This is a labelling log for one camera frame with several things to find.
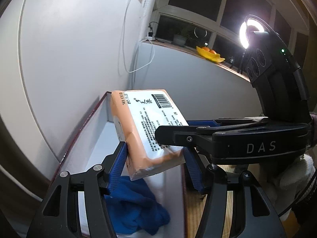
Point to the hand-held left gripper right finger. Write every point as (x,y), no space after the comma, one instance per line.
(192,164)

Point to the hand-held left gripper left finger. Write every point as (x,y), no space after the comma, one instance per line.
(118,163)

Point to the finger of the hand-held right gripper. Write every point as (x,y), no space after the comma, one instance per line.
(178,135)
(203,123)

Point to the red-edged white cardboard box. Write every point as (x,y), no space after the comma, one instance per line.
(99,138)

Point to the orange tissue pack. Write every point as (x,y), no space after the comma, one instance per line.
(138,133)

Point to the person's right hand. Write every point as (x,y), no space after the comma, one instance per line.
(289,183)

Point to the blue cloth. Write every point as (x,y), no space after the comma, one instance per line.
(133,203)

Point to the small black tripod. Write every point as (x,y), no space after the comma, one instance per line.
(240,64)

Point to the yellow fruit dish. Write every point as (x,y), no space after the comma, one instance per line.
(210,56)

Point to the orange fruit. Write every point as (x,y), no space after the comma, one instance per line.
(212,52)
(205,49)

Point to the wooden window sill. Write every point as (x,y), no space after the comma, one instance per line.
(188,50)

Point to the potted plant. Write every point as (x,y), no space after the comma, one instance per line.
(180,39)

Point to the white power adapter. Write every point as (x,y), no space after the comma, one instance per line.
(150,38)

